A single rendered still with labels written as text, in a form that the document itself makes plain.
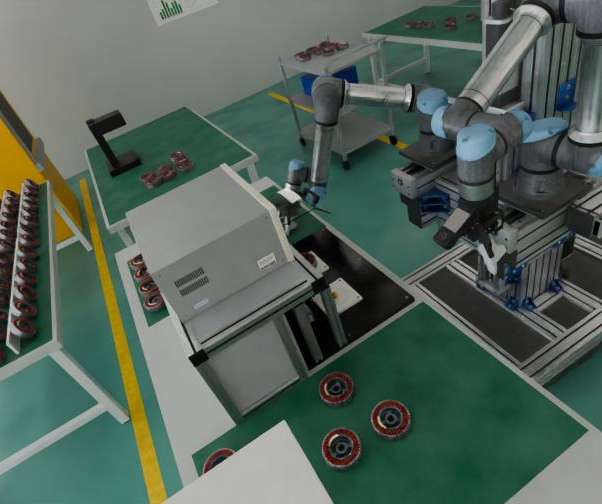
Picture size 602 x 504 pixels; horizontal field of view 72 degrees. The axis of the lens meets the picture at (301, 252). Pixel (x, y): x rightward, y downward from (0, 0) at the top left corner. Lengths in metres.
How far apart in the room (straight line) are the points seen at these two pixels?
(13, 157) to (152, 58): 2.59
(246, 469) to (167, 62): 6.09
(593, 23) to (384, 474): 1.20
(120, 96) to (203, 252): 5.44
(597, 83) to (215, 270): 1.10
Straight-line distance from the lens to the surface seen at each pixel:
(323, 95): 1.74
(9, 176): 4.80
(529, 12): 1.26
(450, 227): 1.03
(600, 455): 1.35
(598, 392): 2.35
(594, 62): 1.30
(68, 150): 6.63
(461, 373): 1.41
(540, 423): 1.36
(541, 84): 1.65
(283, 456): 0.84
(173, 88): 6.63
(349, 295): 1.62
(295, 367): 1.40
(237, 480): 0.85
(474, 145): 0.93
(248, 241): 1.22
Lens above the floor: 1.93
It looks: 38 degrees down
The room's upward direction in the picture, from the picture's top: 19 degrees counter-clockwise
